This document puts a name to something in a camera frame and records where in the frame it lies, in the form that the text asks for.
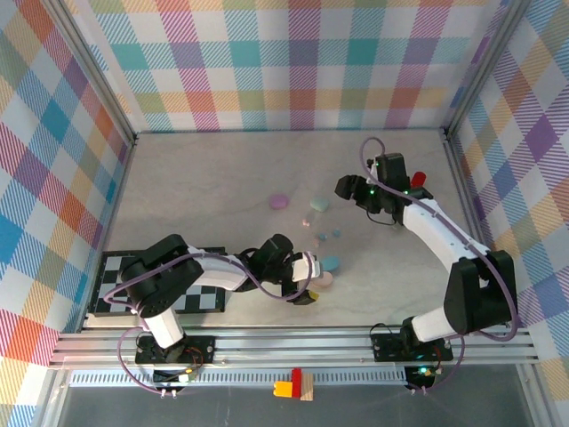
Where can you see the red dotted tube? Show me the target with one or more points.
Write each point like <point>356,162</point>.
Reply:
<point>419,179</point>

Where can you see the black controller box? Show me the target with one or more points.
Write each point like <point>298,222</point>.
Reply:
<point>166,377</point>
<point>415,380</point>

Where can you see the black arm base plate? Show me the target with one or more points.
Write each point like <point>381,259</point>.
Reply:
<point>209,342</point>
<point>387,349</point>

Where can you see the black white checkerboard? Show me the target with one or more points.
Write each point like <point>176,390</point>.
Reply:
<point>200,300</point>

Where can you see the aluminium frame post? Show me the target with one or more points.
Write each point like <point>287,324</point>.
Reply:
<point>481,66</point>
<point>96,66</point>

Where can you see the mint green earbud case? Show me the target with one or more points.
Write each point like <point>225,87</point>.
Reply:
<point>319,204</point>

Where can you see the purple earbud case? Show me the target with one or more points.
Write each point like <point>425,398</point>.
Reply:
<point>279,202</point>

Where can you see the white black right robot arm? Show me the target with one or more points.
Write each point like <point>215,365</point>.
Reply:
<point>480,293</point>

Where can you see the tall red toy brick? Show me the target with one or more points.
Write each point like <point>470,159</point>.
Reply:
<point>297,382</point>

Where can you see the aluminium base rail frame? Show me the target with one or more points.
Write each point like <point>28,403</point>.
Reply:
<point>289,347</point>

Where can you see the wooden block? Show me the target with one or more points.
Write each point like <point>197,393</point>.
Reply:
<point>307,387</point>

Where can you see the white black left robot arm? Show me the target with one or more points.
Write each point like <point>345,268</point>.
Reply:
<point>160,271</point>

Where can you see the aluminium side rail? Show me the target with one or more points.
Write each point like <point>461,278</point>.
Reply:
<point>116,200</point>
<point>452,149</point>

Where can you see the blue earbud case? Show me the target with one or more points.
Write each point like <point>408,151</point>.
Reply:
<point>331,263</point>

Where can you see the yellow toy brick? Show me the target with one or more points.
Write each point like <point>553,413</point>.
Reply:
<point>282,389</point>

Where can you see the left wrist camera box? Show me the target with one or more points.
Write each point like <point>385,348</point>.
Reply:
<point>306,267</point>

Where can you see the pink earbud case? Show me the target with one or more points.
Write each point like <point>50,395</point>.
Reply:
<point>326,281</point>

